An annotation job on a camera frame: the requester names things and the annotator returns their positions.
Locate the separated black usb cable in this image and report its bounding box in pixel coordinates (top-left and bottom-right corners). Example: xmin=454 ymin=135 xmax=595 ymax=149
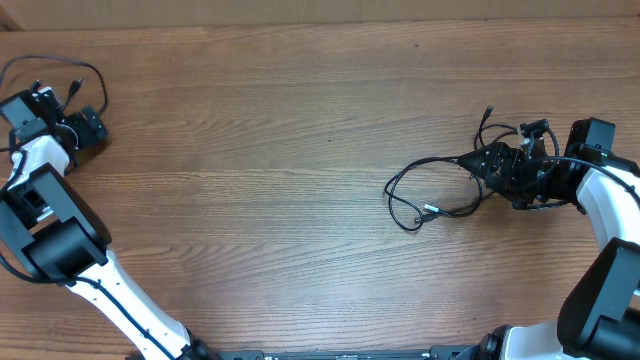
xmin=0 ymin=54 xmax=110 ymax=119

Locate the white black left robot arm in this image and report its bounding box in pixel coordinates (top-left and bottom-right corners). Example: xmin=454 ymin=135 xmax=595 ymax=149
xmin=1 ymin=86 xmax=214 ymax=360

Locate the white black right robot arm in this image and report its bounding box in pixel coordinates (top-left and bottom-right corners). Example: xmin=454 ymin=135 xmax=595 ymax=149
xmin=457 ymin=118 xmax=639 ymax=359

